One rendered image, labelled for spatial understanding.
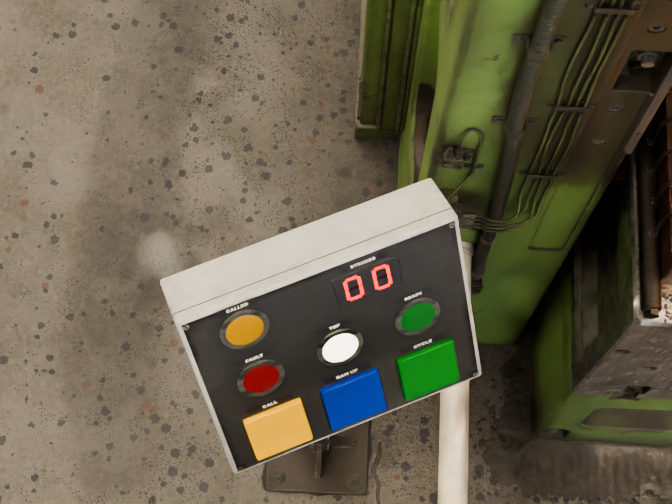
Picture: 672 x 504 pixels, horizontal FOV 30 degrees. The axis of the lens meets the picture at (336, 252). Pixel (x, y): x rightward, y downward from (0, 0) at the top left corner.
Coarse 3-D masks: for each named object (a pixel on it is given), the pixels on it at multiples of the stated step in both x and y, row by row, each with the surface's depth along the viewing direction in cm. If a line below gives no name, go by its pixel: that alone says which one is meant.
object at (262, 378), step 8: (256, 368) 145; (264, 368) 146; (272, 368) 146; (248, 376) 146; (256, 376) 146; (264, 376) 147; (272, 376) 147; (248, 384) 147; (256, 384) 147; (264, 384) 147; (272, 384) 148; (256, 392) 148
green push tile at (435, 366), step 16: (416, 352) 153; (432, 352) 153; (448, 352) 154; (400, 368) 153; (416, 368) 154; (432, 368) 155; (448, 368) 156; (416, 384) 156; (432, 384) 157; (448, 384) 158
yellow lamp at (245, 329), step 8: (240, 320) 140; (248, 320) 140; (256, 320) 141; (232, 328) 140; (240, 328) 141; (248, 328) 141; (256, 328) 141; (232, 336) 141; (240, 336) 141; (248, 336) 142; (256, 336) 142; (240, 344) 142
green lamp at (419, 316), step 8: (416, 304) 148; (424, 304) 148; (408, 312) 148; (416, 312) 149; (424, 312) 149; (432, 312) 150; (408, 320) 149; (416, 320) 149; (424, 320) 150; (432, 320) 151; (408, 328) 150; (416, 328) 150
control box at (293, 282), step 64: (256, 256) 143; (320, 256) 141; (384, 256) 142; (448, 256) 145; (192, 320) 138; (320, 320) 145; (384, 320) 148; (448, 320) 152; (320, 384) 151; (384, 384) 155
